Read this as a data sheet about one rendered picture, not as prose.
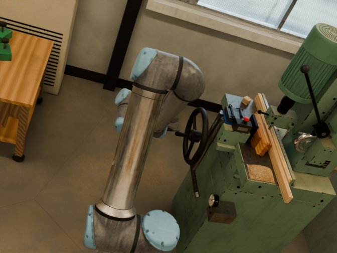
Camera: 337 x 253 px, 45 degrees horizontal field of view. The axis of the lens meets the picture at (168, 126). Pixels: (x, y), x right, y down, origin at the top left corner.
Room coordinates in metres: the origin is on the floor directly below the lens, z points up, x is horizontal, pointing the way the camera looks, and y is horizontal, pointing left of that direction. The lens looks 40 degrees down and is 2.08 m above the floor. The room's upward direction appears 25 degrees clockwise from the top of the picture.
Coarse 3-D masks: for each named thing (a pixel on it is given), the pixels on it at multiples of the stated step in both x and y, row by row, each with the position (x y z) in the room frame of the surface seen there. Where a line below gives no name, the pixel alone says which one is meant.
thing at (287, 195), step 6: (264, 120) 1.73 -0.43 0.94; (270, 150) 1.55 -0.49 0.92; (276, 150) 1.55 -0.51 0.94; (270, 156) 1.53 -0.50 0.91; (276, 156) 1.50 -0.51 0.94; (276, 162) 1.47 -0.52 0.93; (276, 168) 1.45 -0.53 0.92; (282, 168) 1.44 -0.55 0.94; (276, 174) 1.42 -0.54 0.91; (282, 174) 1.40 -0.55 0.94; (282, 180) 1.37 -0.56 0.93; (282, 186) 1.35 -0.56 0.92; (288, 186) 1.34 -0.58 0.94; (282, 192) 1.33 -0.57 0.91; (288, 192) 1.31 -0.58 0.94; (288, 198) 1.28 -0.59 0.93
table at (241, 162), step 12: (228, 96) 1.86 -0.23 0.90; (252, 108) 1.85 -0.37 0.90; (216, 144) 1.50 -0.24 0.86; (240, 144) 1.52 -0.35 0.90; (240, 156) 1.45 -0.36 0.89; (252, 156) 1.48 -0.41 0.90; (264, 156) 1.52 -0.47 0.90; (240, 168) 1.40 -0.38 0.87; (240, 180) 1.35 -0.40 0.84; (252, 180) 1.33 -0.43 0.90; (276, 180) 1.39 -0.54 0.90; (276, 192) 1.38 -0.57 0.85
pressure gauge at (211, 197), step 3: (210, 195) 1.37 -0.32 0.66; (213, 195) 1.35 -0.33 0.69; (216, 195) 1.36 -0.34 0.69; (210, 198) 1.36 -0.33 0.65; (213, 198) 1.34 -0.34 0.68; (216, 198) 1.34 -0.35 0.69; (210, 201) 1.35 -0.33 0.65; (213, 201) 1.32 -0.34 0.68; (216, 201) 1.33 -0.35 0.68; (210, 204) 1.33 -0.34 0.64; (213, 204) 1.32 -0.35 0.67; (216, 204) 1.32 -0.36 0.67; (213, 207) 1.35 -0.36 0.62
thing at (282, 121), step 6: (270, 108) 1.66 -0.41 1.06; (276, 108) 1.67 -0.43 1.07; (264, 114) 1.68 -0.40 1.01; (270, 114) 1.64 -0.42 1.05; (276, 114) 1.63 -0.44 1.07; (282, 114) 1.65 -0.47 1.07; (288, 114) 1.67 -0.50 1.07; (294, 114) 1.69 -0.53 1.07; (270, 120) 1.62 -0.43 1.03; (276, 120) 1.63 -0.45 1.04; (282, 120) 1.64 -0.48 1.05; (288, 120) 1.65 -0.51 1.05; (294, 120) 1.66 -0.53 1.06; (276, 126) 1.64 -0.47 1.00; (282, 126) 1.65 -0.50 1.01; (288, 126) 1.66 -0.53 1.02
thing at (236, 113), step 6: (228, 108) 1.61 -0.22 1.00; (234, 108) 1.63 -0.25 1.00; (228, 114) 1.56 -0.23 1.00; (234, 114) 1.58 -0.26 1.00; (240, 114) 1.60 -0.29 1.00; (228, 120) 1.55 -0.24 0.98; (234, 120) 1.55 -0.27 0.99; (240, 120) 1.55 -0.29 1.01; (234, 126) 1.52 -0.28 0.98; (240, 126) 1.52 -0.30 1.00; (246, 126) 1.53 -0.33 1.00; (240, 132) 1.53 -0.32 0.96; (246, 132) 1.54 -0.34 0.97
